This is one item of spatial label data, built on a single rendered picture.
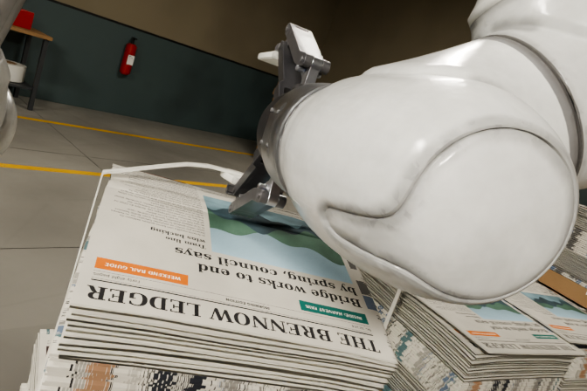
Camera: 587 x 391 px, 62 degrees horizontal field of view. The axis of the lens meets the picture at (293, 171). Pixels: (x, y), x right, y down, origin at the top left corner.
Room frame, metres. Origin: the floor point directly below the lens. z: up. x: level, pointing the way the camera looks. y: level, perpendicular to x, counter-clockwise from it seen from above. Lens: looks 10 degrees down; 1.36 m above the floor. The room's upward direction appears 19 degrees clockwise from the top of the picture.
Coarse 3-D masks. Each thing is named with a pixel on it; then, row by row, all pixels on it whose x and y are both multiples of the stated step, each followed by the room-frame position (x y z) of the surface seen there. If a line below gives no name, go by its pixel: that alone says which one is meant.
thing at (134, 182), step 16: (112, 176) 0.52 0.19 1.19; (128, 176) 0.53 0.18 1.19; (144, 176) 0.55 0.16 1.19; (144, 192) 0.50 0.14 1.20; (160, 192) 0.52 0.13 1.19; (176, 192) 0.54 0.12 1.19; (192, 192) 0.56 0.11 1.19; (208, 192) 0.59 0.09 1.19; (192, 208) 0.50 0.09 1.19; (208, 208) 0.52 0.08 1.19; (224, 208) 0.54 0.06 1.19; (272, 208) 0.62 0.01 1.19; (272, 224) 0.54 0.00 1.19; (288, 224) 0.56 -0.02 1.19; (304, 224) 0.60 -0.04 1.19; (80, 256) 0.53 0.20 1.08
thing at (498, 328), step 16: (432, 304) 0.82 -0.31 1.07; (448, 304) 0.85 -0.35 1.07; (496, 304) 0.95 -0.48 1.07; (448, 320) 0.77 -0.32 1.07; (464, 320) 0.79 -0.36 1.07; (480, 320) 0.82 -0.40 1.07; (496, 320) 0.85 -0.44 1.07; (512, 320) 0.88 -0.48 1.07; (528, 320) 0.91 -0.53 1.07; (480, 336) 0.75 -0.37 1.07; (496, 336) 0.77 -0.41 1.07; (512, 336) 0.80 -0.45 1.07; (528, 336) 0.83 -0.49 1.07; (544, 336) 0.86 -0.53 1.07; (496, 352) 0.71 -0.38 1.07; (512, 352) 0.73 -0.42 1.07; (528, 352) 0.75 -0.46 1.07; (544, 352) 0.78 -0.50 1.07; (560, 352) 0.80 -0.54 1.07; (576, 352) 0.83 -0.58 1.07
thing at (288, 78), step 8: (280, 48) 0.50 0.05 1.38; (280, 56) 0.49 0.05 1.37; (288, 56) 0.49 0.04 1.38; (280, 64) 0.49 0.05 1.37; (288, 64) 0.48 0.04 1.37; (280, 72) 0.48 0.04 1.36; (288, 72) 0.47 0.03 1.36; (296, 72) 0.48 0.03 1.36; (280, 80) 0.47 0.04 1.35; (288, 80) 0.46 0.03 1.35; (296, 80) 0.47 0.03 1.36; (280, 88) 0.45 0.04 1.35; (288, 88) 0.45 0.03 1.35
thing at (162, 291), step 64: (128, 192) 0.48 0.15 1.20; (128, 256) 0.38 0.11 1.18; (192, 256) 0.42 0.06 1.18; (256, 256) 0.46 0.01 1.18; (320, 256) 0.51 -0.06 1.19; (64, 320) 0.36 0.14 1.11; (128, 320) 0.33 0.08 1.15; (192, 320) 0.34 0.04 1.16; (256, 320) 0.37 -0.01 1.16; (320, 320) 0.41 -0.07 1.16; (64, 384) 0.34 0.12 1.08; (128, 384) 0.36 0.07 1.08; (192, 384) 0.37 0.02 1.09; (256, 384) 0.38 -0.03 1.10; (320, 384) 0.40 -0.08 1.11
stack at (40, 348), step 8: (40, 336) 0.72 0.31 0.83; (48, 336) 0.73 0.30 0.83; (40, 344) 0.70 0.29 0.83; (48, 344) 0.71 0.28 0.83; (40, 352) 0.69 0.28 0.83; (32, 360) 0.70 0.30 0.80; (40, 360) 0.67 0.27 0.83; (32, 368) 0.68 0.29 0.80; (40, 368) 0.65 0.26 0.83; (32, 376) 0.67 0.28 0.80; (24, 384) 0.74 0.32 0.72; (32, 384) 0.64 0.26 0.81
